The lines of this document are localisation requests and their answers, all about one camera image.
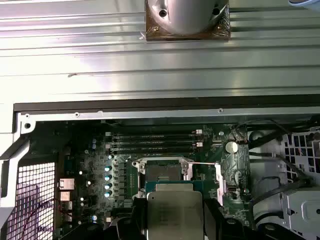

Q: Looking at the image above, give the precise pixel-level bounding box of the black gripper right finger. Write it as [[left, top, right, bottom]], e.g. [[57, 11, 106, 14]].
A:
[[202, 198, 256, 240]]

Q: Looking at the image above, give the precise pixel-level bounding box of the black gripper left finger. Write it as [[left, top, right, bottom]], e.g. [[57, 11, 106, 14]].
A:
[[103, 197, 149, 240]]

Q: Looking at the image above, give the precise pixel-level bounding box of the silver-topped CPU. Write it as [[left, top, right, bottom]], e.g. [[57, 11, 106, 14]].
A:
[[145, 182, 203, 240]]

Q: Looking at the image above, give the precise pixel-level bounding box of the metal socket cover frame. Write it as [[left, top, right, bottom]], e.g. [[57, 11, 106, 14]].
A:
[[183, 161, 228, 208]]

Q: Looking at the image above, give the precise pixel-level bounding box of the CPU socket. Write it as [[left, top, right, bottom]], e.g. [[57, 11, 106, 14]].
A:
[[131, 156, 195, 201]]

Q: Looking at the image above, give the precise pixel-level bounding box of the black RAM slot white clip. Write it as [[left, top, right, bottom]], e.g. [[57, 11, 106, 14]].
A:
[[106, 128, 203, 136], [106, 140, 203, 148]]

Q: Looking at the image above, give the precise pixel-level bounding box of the green motherboard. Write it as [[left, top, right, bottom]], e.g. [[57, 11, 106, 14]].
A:
[[56, 122, 252, 240]]

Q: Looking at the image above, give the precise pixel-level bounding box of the silver coin battery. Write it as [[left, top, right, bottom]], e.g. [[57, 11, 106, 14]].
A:
[[224, 140, 239, 155]]

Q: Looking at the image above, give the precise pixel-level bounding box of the metal I/O port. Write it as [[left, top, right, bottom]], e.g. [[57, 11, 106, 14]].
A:
[[59, 191, 73, 202], [59, 178, 75, 190]]

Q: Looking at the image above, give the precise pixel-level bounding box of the black PC case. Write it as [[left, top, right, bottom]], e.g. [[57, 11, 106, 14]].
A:
[[0, 96, 320, 240]]

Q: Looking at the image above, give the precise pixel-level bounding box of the pale blue rounded object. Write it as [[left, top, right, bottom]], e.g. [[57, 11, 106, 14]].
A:
[[287, 0, 320, 12]]

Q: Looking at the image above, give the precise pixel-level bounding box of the thick black cable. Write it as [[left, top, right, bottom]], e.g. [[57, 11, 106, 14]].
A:
[[248, 149, 311, 182], [251, 174, 316, 221]]

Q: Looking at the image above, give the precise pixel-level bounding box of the red and black wire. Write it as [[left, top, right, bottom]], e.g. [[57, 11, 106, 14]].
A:
[[21, 198, 73, 240]]

